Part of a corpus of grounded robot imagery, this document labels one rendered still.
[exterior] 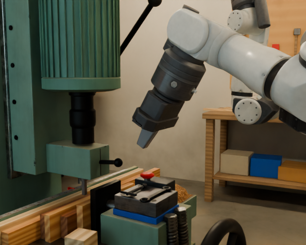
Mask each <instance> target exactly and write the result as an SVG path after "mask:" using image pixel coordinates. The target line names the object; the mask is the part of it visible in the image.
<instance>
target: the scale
mask: <svg viewBox="0 0 306 245"><path fill-rule="evenodd" d="M127 170H128V169H123V170H121V171H118V172H115V173H113V174H110V175H107V176H104V177H101V178H99V179H96V180H93V181H91V182H88V183H87V185H90V184H93V183H95V182H98V181H100V180H103V179H106V178H108V177H111V176H114V175H117V174H119V173H122V172H124V171H127ZM81 187H82V186H81V185H80V186H78V187H75V189H70V190H67V191H64V192H61V193H59V194H56V195H53V196H50V197H48V198H45V199H42V200H40V201H37V202H34V203H32V204H29V205H26V206H24V207H21V208H19V209H16V210H13V211H10V212H8V213H5V214H2V215H0V219H1V218H3V217H6V216H8V215H11V214H14V213H16V212H19V211H21V210H24V209H27V208H30V207H32V206H35V205H38V204H40V203H43V202H45V201H48V200H51V199H53V198H56V197H59V196H61V195H64V194H66V193H69V192H72V191H74V190H77V189H79V188H81Z"/></svg>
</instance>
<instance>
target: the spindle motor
mask: <svg viewBox="0 0 306 245"><path fill-rule="evenodd" d="M38 8H39V32H40V57H41V77H42V78H41V84H42V89H45V90H48V91H53V92H104V91H113V90H116V89H119V88H121V83H120V78H119V77H120V5H119V0H38Z"/></svg>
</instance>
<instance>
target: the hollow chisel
mask: <svg viewBox="0 0 306 245"><path fill-rule="evenodd" d="M82 195H87V181H82Z"/></svg>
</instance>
